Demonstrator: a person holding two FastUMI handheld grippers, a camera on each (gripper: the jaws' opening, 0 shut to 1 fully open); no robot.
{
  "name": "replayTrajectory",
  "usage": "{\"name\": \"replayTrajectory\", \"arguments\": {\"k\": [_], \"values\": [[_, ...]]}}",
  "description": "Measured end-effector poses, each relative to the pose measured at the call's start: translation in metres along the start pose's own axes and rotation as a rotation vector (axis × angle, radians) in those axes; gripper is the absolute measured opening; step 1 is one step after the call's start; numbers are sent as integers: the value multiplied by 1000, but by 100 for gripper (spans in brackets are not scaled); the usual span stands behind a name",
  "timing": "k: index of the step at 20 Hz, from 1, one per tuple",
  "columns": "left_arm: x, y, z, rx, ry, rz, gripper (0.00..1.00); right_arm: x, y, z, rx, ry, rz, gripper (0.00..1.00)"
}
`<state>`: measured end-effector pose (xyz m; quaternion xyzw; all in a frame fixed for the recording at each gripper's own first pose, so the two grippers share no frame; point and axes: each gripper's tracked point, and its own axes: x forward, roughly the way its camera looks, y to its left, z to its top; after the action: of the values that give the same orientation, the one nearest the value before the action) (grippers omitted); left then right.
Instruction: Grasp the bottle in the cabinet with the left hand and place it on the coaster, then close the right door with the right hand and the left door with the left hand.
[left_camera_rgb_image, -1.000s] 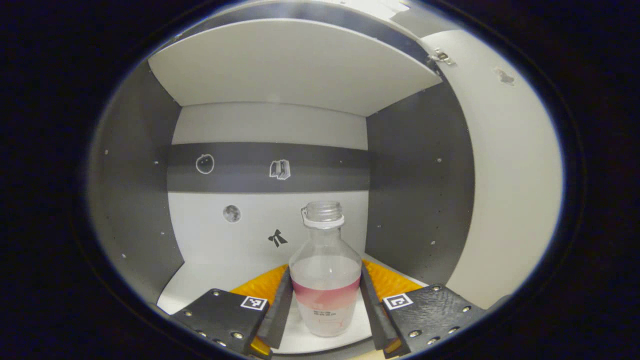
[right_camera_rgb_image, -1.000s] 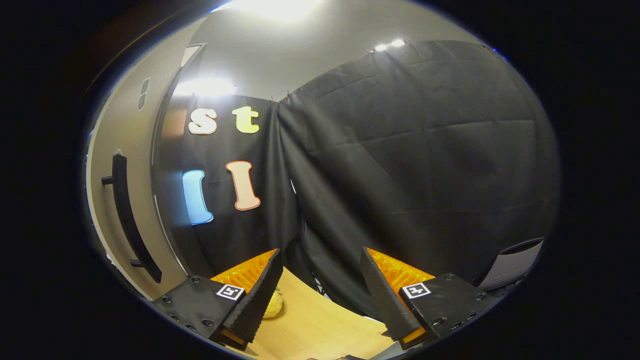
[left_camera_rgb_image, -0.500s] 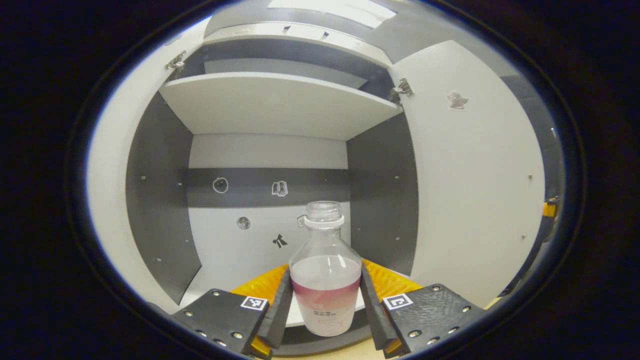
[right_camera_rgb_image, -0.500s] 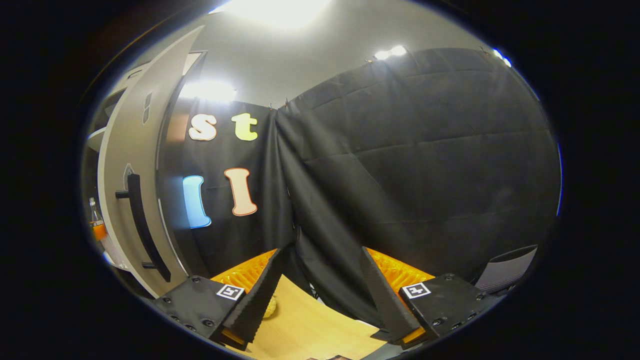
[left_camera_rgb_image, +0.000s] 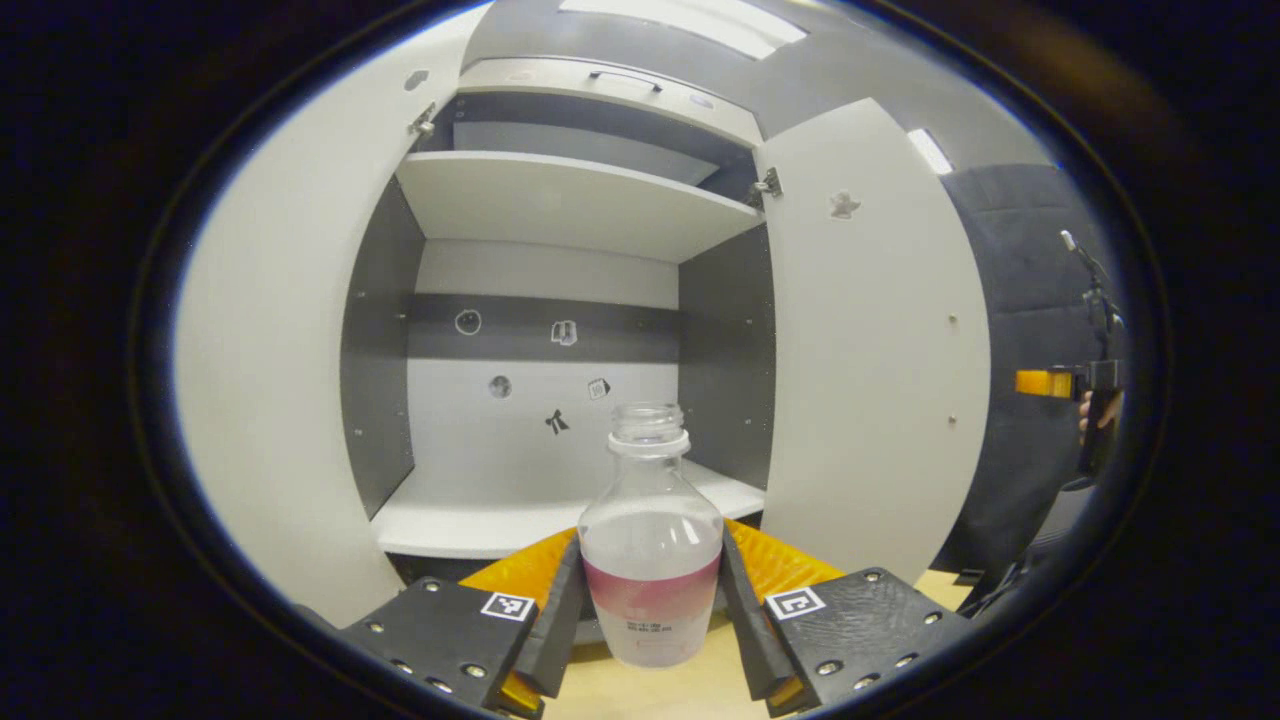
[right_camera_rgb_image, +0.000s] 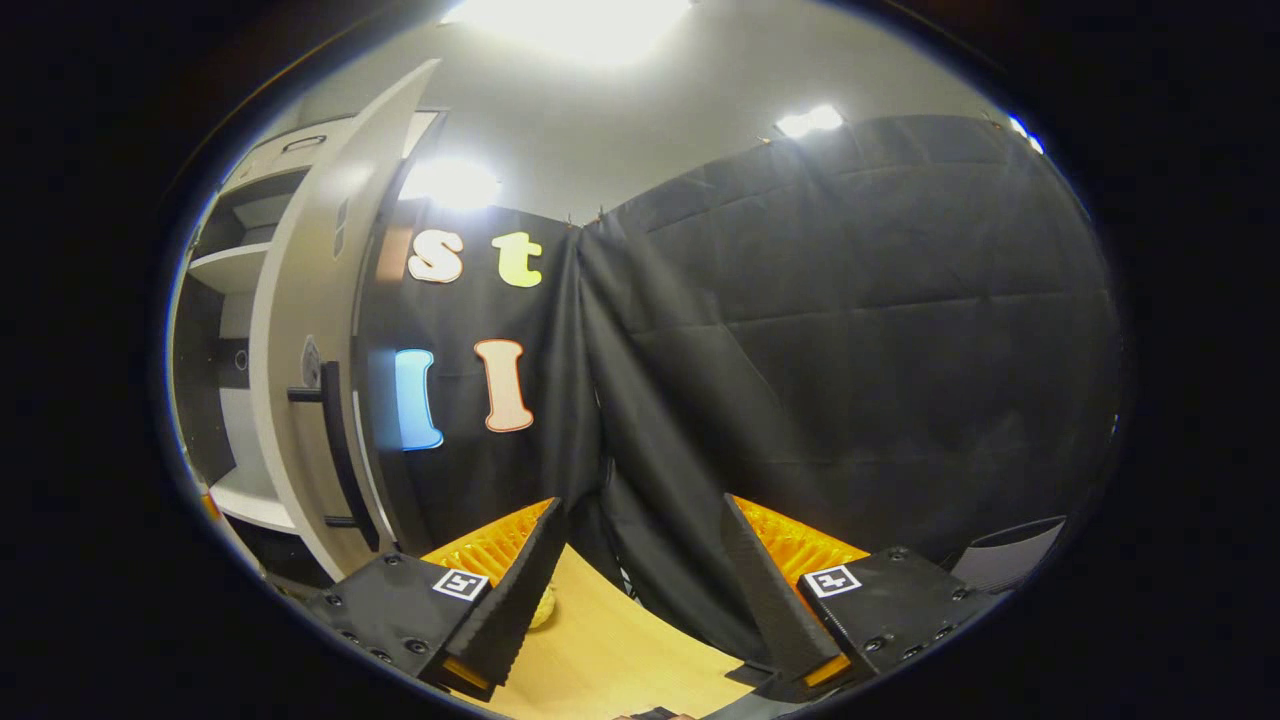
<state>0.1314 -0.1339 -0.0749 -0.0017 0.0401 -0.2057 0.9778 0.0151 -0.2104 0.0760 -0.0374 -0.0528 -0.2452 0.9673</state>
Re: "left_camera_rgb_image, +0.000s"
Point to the white cabinet door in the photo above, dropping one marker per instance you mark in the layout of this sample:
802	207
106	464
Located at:
880	380
270	350

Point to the white cabinet drawer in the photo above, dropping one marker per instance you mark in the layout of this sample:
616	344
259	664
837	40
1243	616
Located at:
560	85

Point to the large ceiling light panel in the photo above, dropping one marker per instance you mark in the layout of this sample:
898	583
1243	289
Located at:
690	20

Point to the clear plastic bottle pink label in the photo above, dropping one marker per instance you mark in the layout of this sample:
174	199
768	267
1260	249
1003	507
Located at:
650	560

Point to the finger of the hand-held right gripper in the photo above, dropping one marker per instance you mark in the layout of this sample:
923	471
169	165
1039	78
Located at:
1045	384

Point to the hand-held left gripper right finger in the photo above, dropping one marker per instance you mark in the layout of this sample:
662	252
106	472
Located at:
750	640

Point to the white cabinet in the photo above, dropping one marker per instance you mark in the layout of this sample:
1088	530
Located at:
560	200

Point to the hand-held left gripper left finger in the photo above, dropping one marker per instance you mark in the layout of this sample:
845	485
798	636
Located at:
555	630

